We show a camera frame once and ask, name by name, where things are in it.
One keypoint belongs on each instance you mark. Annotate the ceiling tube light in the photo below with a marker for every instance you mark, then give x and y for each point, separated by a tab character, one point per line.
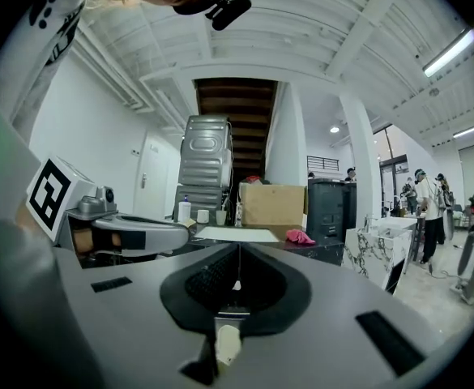
449	55
471	130

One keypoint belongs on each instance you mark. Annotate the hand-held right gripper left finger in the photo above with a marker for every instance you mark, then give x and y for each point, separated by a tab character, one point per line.
147	330

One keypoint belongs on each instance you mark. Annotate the white door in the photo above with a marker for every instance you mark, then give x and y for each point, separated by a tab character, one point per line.
155	176

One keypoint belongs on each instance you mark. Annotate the brown wooden staircase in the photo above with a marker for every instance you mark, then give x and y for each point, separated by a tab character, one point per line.
236	128

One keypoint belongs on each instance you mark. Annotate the chrome faucet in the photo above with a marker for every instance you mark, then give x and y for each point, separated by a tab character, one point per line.
238	217

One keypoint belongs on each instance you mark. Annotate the grey ribbed metal appliance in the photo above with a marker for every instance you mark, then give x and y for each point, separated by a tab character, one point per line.
206	156

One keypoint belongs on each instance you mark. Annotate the person's left forearm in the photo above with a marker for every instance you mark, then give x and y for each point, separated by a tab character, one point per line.
22	219

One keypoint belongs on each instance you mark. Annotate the white marble cabinet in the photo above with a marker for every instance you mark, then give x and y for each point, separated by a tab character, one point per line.
370	249

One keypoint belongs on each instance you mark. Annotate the person's left hand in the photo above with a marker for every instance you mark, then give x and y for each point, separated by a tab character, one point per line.
82	241

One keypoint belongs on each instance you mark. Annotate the black ribbed cabinet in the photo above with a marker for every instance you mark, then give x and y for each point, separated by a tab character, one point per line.
327	209

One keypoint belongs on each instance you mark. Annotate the white cup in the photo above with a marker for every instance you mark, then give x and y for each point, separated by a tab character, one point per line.
203	216

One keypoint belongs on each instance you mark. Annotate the white plastic bag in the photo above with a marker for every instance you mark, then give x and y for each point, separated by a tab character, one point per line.
227	343

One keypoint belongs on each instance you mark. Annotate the green cup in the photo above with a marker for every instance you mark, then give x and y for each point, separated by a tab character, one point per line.
220	218

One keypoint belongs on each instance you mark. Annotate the white sink basin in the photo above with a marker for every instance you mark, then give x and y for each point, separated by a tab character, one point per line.
236	234

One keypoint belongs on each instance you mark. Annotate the pink cloth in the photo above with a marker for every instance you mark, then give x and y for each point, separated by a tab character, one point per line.
299	237

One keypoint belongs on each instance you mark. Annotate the black marble vanity table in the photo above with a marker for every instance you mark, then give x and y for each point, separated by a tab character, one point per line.
309	251

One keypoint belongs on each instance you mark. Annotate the black head camera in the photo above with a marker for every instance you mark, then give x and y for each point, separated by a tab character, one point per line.
230	12

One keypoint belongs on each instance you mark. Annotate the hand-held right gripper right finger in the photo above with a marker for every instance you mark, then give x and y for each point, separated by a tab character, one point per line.
321	338

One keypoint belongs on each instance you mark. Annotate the plain brown cardboard box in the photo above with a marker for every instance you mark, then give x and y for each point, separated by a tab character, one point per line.
273	205

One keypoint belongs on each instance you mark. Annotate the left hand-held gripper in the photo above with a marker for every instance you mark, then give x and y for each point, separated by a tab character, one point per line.
48	195

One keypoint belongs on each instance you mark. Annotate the white pump bottle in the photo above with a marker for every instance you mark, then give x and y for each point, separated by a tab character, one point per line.
184	211

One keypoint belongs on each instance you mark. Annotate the person's grey sweatshirt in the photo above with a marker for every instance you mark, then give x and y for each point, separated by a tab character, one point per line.
46	75

